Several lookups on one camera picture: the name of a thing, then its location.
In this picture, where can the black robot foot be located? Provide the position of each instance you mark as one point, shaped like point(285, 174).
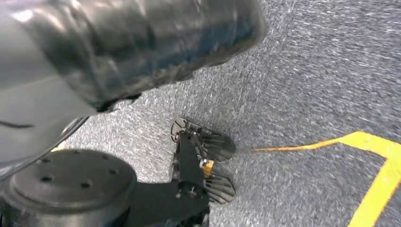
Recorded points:
point(189, 156)

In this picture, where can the yellow floor tape outline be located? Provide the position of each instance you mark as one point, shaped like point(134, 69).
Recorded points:
point(379, 188)

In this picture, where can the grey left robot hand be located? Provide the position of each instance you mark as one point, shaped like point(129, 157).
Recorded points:
point(141, 47)

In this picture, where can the silver robot leg shell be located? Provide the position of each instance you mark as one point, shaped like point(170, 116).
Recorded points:
point(31, 103)

